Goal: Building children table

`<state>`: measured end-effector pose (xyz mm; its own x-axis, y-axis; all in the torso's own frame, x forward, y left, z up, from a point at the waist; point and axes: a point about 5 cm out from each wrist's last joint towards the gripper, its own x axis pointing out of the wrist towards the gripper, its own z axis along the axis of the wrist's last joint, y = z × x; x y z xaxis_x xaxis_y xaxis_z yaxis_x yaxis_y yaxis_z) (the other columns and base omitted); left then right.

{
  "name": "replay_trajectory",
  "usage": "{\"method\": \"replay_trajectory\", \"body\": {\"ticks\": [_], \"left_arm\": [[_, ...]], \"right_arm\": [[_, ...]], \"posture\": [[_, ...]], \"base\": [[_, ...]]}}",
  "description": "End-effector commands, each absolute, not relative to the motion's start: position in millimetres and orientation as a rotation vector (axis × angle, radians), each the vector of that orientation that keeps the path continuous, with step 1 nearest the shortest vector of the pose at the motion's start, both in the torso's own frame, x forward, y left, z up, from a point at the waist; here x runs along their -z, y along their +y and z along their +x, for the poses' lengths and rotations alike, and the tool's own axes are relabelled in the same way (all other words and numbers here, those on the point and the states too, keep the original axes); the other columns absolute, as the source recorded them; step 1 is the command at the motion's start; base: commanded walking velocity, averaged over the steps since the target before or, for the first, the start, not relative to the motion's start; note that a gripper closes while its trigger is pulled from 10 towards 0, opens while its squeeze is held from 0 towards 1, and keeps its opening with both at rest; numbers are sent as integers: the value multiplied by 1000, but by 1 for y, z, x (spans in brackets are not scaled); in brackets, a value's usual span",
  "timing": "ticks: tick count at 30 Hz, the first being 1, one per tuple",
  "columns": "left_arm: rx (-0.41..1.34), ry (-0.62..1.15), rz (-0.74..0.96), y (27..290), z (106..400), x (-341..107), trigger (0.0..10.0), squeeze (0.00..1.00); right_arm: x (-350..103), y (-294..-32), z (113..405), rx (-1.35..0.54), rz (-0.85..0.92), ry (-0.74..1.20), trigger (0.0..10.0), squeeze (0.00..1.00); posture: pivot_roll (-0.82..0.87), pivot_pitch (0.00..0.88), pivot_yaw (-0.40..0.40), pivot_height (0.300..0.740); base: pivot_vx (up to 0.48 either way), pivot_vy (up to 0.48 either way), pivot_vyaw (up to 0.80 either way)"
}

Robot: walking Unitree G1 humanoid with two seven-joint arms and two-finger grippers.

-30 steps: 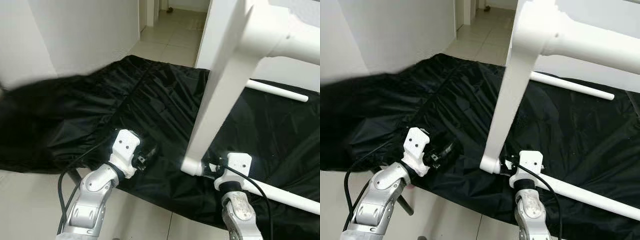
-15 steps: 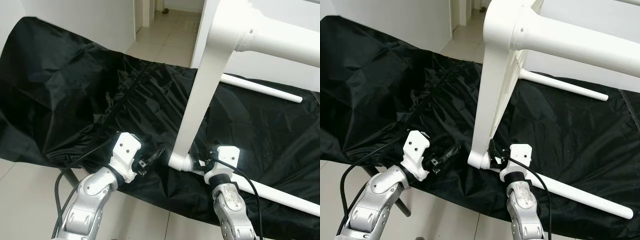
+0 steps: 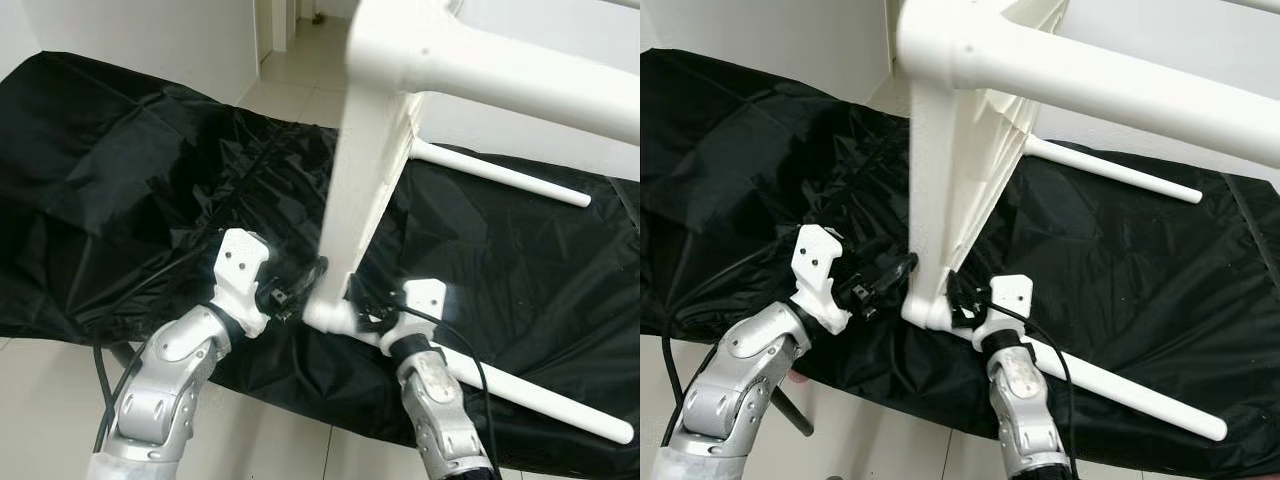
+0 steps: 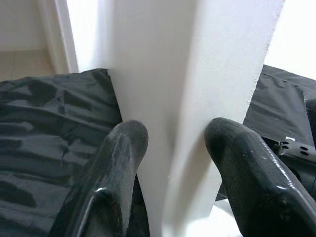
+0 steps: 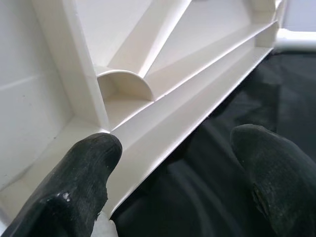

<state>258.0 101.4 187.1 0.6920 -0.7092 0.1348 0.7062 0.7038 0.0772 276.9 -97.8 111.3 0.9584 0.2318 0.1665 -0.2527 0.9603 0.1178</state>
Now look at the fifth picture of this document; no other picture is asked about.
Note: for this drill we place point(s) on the white plastic table leg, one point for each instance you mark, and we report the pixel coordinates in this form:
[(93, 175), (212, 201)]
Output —
[(296, 40)]

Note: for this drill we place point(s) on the black fabric table cover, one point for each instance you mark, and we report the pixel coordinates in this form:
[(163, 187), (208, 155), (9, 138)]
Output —
[(185, 197)]

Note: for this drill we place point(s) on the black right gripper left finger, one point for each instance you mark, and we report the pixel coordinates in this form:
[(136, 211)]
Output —
[(74, 185)]

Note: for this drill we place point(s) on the white plastic children table top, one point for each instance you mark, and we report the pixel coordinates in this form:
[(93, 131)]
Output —
[(172, 74)]

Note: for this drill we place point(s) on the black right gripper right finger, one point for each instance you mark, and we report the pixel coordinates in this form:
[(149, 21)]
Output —
[(284, 182)]

